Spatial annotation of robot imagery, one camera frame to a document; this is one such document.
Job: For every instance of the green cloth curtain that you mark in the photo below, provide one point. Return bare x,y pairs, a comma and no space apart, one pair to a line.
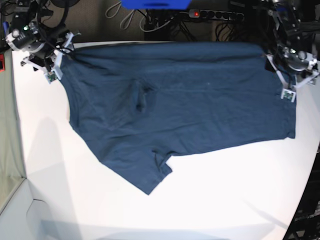
12,167

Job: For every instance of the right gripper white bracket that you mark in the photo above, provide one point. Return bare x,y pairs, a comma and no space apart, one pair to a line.
50,67

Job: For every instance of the red clamp on table edge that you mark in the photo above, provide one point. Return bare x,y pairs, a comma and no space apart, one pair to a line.
2,63

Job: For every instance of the dark blue t-shirt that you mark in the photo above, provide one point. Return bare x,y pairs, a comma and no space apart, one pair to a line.
137,105

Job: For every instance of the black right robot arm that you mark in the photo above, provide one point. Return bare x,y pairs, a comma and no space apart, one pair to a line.
45,45

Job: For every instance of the black power strip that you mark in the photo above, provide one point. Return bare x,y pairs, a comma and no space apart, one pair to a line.
216,15

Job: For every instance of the blue plastic bin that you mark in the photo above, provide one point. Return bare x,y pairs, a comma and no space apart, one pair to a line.
156,4

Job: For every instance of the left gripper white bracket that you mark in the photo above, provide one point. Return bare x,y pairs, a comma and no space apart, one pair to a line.
304,71

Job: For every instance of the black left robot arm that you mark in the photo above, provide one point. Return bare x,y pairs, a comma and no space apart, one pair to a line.
289,54

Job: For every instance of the blue handled tool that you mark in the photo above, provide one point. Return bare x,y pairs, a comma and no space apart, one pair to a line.
6,27

